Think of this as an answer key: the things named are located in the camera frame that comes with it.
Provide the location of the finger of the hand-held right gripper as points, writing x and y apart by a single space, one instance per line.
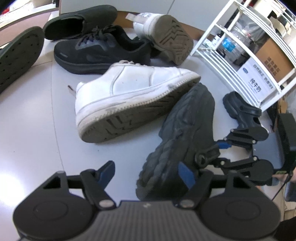
231 163
223 145

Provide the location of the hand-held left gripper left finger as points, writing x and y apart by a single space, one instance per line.
106 172

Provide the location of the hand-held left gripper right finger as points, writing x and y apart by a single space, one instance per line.
185 173

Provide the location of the black chunky clog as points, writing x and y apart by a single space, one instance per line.
240 109
180 139

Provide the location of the white lace-up sneaker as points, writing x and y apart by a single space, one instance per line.
168 39
129 85

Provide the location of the white shoe rack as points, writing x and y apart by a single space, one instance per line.
204 39

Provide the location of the black lace-up sneaker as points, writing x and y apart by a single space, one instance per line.
97 51

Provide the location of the black buckle clog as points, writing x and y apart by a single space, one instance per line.
76 23
20 60

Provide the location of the person's right hand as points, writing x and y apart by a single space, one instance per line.
278 178

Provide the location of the brown and white carton box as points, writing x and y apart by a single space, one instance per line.
272 58

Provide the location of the clear plastic water bottle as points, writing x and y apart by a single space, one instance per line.
240 37

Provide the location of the grey plastic bag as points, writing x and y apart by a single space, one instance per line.
248 22

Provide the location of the white cabinet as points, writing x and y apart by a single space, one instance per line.
180 9

